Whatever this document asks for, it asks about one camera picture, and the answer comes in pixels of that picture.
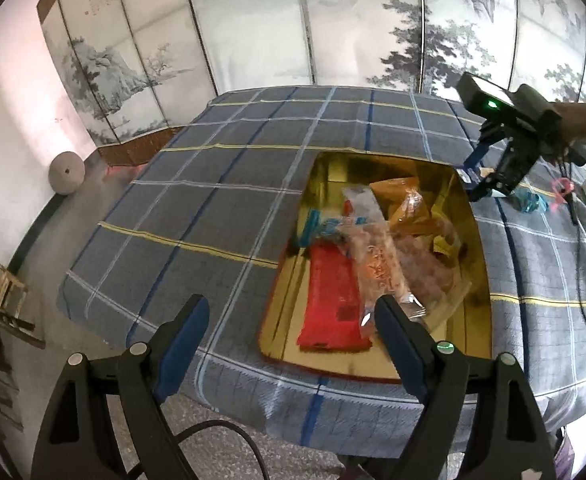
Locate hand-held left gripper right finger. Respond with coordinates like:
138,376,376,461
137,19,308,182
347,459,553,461
373,294,558,480

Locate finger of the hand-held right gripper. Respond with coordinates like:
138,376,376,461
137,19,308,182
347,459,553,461
460,122,506,173
465,170,510,203

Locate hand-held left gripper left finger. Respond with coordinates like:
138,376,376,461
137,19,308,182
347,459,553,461
32,294,211,480

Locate yellow candy wrapper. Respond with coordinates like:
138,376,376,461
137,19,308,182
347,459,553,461
432,232,464,264

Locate clear packet of orange snacks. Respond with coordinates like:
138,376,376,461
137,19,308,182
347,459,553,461
398,237,471,323

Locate fried twist snack packet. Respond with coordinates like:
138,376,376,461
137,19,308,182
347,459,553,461
389,187,454,243

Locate gold rectangular tray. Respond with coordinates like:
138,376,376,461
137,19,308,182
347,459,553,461
258,150,494,386

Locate long clear packet red print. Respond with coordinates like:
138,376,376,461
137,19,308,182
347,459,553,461
342,185,428,322

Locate orange snack packet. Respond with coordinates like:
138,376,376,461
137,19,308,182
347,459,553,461
370,176,420,221

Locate white and blue snack packet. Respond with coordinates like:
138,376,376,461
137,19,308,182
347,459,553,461
295,210,369,249

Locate teal snack wrapper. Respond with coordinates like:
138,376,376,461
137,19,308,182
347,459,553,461
515,185,550,217

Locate pink clip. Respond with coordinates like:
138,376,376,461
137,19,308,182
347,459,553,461
548,176,576,217

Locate grey checked tablecloth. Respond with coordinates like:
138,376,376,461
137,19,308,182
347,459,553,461
56,85,586,461

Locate folded wooden chair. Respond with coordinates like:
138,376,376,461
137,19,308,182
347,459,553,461
0,237,47,351

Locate purple cloth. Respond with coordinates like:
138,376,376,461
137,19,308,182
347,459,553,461
555,430,582,480

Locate grey round stool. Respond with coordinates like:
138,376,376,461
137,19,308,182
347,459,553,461
48,151,85,195

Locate ink painted folding screen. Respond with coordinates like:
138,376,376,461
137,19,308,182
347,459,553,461
37,0,586,167

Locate black cable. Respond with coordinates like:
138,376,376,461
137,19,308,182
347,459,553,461
123,419,265,480

